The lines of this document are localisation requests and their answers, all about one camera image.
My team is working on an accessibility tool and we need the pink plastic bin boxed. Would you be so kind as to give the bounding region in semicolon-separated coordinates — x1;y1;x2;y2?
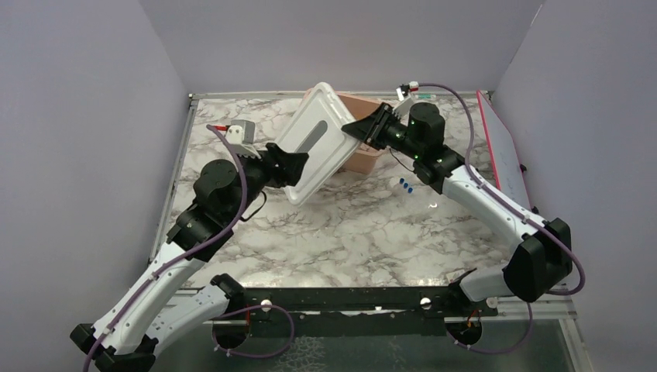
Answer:
305;88;394;176

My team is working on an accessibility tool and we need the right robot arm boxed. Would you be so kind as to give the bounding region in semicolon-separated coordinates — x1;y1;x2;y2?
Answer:
342;102;574;315

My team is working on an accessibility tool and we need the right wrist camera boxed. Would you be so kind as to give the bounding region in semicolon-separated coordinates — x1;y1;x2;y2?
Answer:
394;81;419;117

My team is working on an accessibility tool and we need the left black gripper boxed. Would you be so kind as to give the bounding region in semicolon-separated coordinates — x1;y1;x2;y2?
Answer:
226;143;309;223

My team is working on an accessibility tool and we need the white plastic tray lid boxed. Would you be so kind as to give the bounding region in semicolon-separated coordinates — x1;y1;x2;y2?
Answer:
275;82;360;206

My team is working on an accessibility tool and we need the pink framed whiteboard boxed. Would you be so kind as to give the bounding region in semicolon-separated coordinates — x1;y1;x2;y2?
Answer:
476;91;531;209

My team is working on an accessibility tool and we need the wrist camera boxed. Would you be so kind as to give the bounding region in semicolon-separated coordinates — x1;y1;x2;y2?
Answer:
213;119;261;159
394;81;419;117

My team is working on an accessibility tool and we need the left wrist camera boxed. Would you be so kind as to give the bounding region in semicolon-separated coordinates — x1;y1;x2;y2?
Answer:
213;119;261;159

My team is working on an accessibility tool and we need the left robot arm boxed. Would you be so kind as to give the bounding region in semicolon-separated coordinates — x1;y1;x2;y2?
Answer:
70;143;309;371

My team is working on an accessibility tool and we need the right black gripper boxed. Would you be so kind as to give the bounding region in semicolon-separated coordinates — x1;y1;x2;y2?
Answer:
342;102;423;160

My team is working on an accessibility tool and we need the black base frame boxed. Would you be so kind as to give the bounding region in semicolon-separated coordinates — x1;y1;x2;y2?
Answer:
141;274;499;340

